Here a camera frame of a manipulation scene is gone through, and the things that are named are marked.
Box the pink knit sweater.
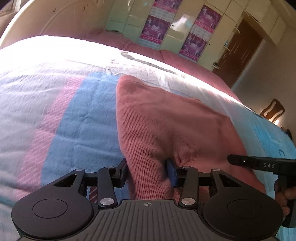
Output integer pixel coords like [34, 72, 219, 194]
[116, 75, 265, 200]

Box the right hand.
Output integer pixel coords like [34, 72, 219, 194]
[274, 180, 290, 218]

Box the brown wooden chair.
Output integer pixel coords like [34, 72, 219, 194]
[260, 98, 285, 123]

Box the blue white patterned bedsheet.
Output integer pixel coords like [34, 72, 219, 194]
[1, 36, 295, 240]

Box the lower right purple poster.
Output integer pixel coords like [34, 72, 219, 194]
[179, 33, 207, 62]

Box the purple poster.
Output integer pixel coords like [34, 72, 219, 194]
[191, 5, 222, 41]
[151, 0, 182, 15]
[137, 15, 170, 50]
[179, 33, 207, 62]

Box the brown wooden door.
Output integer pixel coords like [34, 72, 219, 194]
[213, 20, 263, 88]

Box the pink quilted blanket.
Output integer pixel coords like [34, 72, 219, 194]
[83, 30, 239, 100]

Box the cream glossy wardrobe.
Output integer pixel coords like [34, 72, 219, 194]
[107, 1, 287, 70]

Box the lower left purple poster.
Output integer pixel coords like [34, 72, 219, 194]
[137, 15, 170, 50]

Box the upper right purple poster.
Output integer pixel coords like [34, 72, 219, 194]
[191, 5, 222, 41]

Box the upper left purple poster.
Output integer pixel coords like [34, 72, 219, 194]
[151, 0, 182, 15]

